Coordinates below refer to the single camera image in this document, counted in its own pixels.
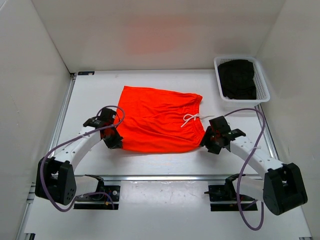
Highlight orange shorts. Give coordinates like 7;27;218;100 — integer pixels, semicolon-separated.
117;86;205;154

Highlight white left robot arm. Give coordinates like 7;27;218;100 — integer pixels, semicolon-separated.
35;118;123;212

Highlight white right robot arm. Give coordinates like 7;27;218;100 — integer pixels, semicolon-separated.
200;126;308;216

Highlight black folded shorts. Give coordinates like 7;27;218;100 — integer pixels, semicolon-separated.
217;59;257;100

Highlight white perforated plastic basket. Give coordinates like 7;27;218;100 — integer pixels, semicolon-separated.
214;55;270;110

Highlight dark corner label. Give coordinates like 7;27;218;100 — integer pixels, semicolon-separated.
77;71;95;76

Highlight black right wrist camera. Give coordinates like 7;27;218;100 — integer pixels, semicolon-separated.
209;116;246;147

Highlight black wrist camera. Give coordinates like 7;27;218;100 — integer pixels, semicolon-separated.
83;107;117;129
209;116;246;147

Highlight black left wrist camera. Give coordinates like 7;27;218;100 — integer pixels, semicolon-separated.
83;107;117;129

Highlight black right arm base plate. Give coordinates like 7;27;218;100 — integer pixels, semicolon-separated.
204;174;258;212

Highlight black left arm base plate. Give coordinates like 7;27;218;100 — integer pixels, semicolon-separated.
73;174;121;211

